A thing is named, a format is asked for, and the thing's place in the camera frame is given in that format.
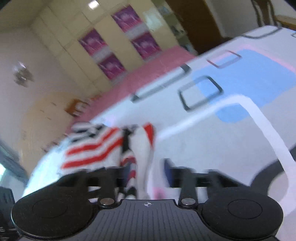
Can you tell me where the striped red black white sweater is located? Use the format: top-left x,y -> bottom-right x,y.
60,122 -> 154,200

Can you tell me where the patterned white blue bedspread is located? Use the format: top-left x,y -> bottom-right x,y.
11,26 -> 295,240

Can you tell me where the cream bed headboard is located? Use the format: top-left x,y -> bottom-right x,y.
19,92 -> 86,163

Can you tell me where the pink bed sheet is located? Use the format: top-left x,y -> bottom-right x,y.
87,44 -> 198,121

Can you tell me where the lower left purple poster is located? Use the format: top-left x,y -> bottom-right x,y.
98,54 -> 126,80

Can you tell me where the purple poster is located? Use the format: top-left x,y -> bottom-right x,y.
112,5 -> 149,40
98,54 -> 126,80
131,32 -> 162,60
79,29 -> 110,63

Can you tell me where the upper left purple poster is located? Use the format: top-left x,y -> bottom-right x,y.
79,29 -> 110,63

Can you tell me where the lower right purple poster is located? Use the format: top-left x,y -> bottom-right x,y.
131,32 -> 162,60

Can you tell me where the cream wardrobe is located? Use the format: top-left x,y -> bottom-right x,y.
31,1 -> 178,96

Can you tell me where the dark brown door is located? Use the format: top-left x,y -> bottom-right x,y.
166,0 -> 223,54

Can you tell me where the upper right purple poster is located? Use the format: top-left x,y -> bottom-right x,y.
112,5 -> 149,40

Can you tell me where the dark wooden chair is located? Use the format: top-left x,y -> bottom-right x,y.
251,0 -> 278,27

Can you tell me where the wall decoration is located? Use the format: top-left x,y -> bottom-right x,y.
13,62 -> 34,87

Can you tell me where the wall shelf unit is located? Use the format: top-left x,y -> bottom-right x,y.
152,0 -> 194,52

